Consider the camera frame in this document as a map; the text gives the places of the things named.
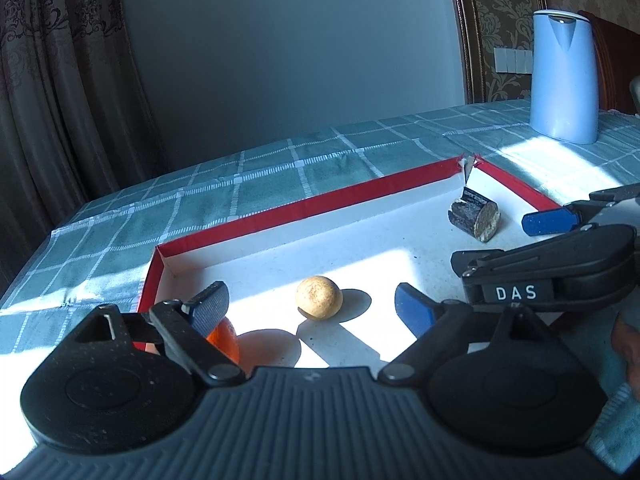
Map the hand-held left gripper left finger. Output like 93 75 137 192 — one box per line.
75 281 246 387

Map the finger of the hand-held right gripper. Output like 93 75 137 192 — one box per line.
450 237 576 281
521 183 640 237

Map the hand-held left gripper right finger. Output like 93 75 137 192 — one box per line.
378 282 566 386

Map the orange tangerine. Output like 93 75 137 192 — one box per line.
132 316 242 366

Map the red-edged white cardboard tray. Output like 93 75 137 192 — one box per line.
135 155 568 376

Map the round beige fruit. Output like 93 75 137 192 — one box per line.
295 275 344 320

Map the person's right hand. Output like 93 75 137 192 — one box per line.
611 311 640 401

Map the dark cut log piece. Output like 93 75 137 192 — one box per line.
448 186 502 244

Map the green plaid tablecloth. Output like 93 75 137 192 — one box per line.
0 99 640 480

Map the light blue kettle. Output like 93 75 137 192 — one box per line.
529 9 600 145

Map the brown wooden chair back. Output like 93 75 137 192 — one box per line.
577 9 640 117

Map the brown patterned curtain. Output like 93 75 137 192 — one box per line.
0 0 168 306

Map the white wall switch panel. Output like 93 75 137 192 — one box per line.
494 46 535 74

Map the dark wooden door frame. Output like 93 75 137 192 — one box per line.
442 0 548 107

